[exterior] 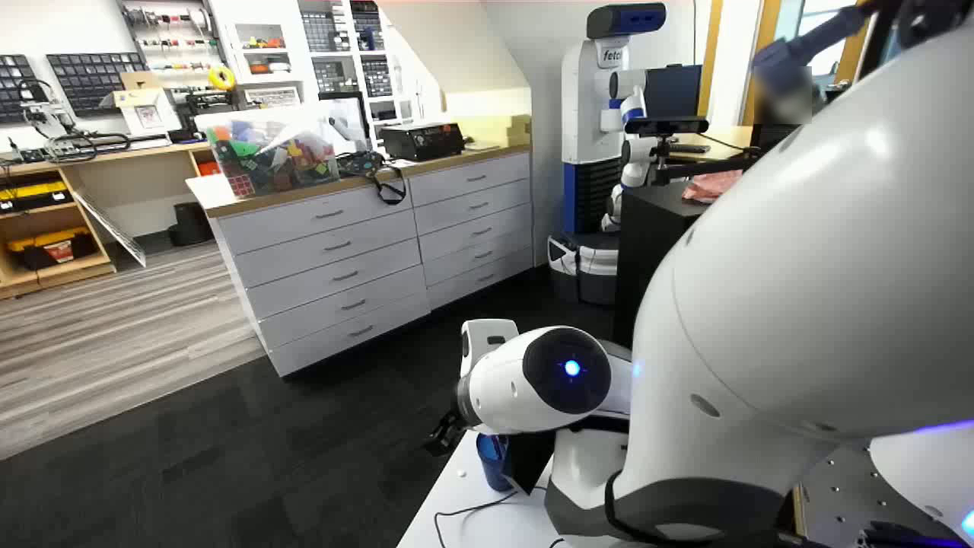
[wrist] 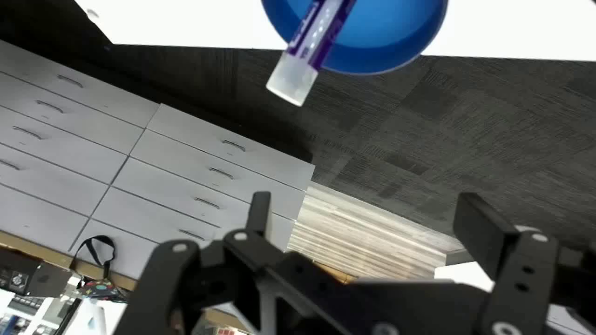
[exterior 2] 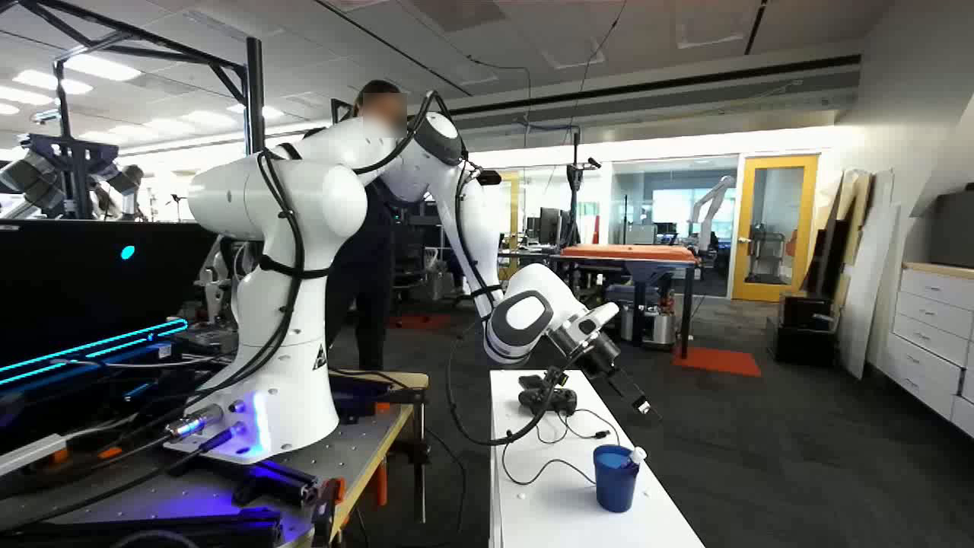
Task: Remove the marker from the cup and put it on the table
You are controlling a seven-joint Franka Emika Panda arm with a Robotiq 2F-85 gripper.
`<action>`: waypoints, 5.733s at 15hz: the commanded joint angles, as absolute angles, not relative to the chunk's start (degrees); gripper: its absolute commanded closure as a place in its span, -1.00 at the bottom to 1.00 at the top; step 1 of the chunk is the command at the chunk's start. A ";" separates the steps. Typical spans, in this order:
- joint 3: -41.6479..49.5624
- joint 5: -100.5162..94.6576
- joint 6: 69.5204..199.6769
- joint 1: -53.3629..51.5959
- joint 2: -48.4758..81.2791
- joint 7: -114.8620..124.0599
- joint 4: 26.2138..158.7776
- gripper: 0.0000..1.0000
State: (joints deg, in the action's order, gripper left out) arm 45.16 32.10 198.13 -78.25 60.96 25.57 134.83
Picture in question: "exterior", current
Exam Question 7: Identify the black cabinet with white drawers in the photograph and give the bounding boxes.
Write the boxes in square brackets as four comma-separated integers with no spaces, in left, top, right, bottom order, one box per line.
[608,179,717,347]

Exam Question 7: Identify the small parts organizer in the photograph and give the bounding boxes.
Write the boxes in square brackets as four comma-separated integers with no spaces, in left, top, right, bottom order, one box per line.
[116,0,229,98]

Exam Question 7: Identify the black camera on stand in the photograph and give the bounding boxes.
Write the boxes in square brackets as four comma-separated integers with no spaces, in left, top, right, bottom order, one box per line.
[621,113,713,164]

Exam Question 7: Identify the black box device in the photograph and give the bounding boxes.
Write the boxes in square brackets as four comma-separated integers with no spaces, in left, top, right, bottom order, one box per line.
[378,117,472,164]

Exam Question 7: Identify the white and blue mobile robot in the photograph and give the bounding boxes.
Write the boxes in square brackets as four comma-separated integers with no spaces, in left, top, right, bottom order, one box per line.
[554,0,674,246]

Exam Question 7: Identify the blue grey cylindrical object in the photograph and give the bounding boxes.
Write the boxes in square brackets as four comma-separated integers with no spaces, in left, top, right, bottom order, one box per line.
[744,2,871,129]

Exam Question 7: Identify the white shelf unit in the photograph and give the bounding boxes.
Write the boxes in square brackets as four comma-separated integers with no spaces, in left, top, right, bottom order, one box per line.
[208,0,419,149]

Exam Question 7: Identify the yellow tape dispenser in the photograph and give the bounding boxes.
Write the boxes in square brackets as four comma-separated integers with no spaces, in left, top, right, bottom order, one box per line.
[205,65,243,102]

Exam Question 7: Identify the small black pegboard panel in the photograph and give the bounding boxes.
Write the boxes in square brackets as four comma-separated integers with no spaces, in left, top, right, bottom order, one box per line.
[0,51,48,130]

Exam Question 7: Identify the leaning white board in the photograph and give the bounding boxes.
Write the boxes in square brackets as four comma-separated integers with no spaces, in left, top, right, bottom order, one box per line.
[67,184,151,275]

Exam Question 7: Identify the yellow window frame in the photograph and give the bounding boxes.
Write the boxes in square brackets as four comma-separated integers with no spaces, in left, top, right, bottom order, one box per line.
[698,0,784,130]

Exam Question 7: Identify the thin black table cable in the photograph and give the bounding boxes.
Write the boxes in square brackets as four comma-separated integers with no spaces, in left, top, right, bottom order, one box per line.
[431,490,523,548]

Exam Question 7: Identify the white drawer cabinet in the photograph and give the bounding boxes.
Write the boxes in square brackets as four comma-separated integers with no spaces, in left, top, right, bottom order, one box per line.
[205,143,538,380]

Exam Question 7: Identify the black bin under bench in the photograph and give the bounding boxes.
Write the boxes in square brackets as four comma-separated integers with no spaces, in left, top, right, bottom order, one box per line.
[163,199,217,249]

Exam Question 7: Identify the large black pegboard panel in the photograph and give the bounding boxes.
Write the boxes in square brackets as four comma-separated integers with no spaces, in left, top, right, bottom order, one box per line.
[41,49,147,120]

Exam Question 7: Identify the robot mount table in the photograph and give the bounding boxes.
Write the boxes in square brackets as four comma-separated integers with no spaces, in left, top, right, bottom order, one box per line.
[789,435,974,548]

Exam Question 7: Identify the clear bin of colourful items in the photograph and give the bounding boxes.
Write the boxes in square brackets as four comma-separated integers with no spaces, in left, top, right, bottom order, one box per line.
[194,103,341,202]

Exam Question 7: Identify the wooden workbench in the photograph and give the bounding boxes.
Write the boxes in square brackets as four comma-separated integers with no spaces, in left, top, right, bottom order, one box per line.
[0,136,219,306]

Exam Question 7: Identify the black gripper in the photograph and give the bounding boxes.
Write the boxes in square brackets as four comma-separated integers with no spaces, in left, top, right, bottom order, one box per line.
[499,429,559,500]

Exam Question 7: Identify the small dark monitor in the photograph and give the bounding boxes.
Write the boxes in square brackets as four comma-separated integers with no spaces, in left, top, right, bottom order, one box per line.
[641,62,707,124]

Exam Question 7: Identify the white picture frame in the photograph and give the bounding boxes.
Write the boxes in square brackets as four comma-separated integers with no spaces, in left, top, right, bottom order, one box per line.
[110,86,184,140]

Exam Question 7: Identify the black headphones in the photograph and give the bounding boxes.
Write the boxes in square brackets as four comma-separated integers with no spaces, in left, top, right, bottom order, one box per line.
[360,157,409,210]

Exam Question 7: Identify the pink cloth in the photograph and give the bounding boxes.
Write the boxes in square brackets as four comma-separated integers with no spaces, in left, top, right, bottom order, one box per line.
[677,166,749,207]

